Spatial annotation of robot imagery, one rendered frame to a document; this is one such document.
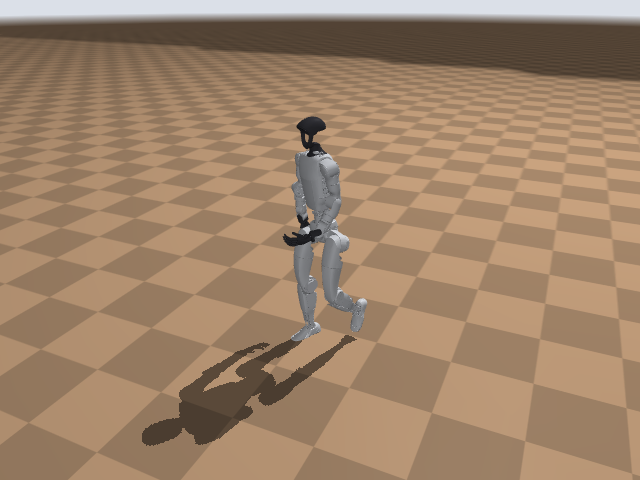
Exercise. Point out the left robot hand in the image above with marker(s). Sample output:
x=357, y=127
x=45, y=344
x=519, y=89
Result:
x=302, y=239

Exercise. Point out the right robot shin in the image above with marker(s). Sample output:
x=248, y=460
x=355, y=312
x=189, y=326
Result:
x=308, y=305

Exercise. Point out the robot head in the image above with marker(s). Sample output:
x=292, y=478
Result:
x=310, y=126

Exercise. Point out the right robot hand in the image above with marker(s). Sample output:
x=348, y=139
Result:
x=303, y=223

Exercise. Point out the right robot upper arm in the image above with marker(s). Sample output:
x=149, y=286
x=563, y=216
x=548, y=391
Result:
x=297, y=186

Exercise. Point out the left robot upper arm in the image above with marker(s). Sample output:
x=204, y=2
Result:
x=330, y=171

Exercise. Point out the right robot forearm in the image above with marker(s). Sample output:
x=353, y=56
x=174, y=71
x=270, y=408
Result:
x=301, y=207

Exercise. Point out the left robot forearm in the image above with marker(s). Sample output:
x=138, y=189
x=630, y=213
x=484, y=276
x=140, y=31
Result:
x=327, y=218

